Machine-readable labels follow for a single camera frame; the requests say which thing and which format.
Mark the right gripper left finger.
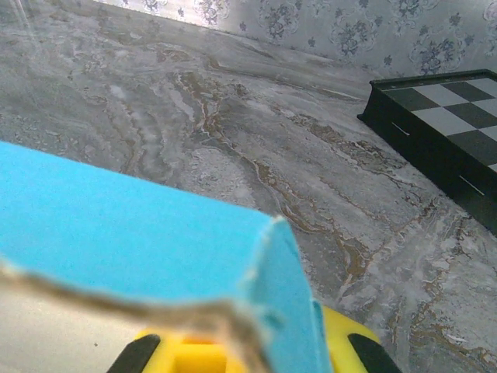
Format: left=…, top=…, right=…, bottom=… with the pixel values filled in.
left=112, top=328, right=238, bottom=373

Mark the white and blue paper box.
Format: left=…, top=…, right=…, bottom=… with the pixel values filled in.
left=0, top=139, right=335, bottom=373

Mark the black and white checkerboard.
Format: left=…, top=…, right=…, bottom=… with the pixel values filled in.
left=356, top=68, right=497, bottom=236

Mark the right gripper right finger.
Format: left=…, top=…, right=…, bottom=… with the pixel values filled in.
left=321, top=306, right=403, bottom=373

